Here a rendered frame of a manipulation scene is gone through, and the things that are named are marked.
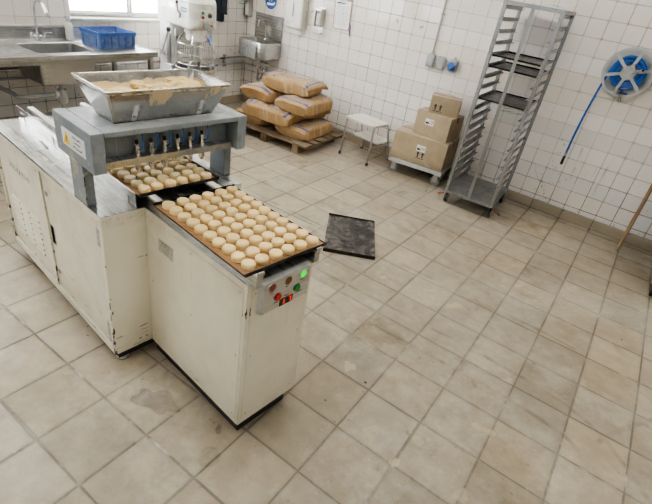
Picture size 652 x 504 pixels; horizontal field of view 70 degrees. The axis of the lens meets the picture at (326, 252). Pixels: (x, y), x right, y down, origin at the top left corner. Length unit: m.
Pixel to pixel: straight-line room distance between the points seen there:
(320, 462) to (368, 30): 4.75
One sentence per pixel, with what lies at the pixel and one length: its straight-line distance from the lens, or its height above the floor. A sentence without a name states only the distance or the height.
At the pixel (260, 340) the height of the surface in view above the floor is 0.53.
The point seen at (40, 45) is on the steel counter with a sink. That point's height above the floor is 0.86.
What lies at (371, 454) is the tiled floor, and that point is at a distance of 2.29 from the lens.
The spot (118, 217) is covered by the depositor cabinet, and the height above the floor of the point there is 0.82.
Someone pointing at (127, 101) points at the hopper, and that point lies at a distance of 1.99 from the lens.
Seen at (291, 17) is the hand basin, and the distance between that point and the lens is 6.34.
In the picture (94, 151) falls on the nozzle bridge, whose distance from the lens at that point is 1.94.
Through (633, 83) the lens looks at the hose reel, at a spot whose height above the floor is 1.38.
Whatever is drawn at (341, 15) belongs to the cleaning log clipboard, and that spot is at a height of 1.38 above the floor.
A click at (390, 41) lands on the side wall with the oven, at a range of 5.71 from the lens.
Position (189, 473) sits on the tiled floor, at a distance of 2.16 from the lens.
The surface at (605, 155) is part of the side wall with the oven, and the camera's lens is 5.18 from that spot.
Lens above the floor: 1.82
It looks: 31 degrees down
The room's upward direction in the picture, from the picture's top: 10 degrees clockwise
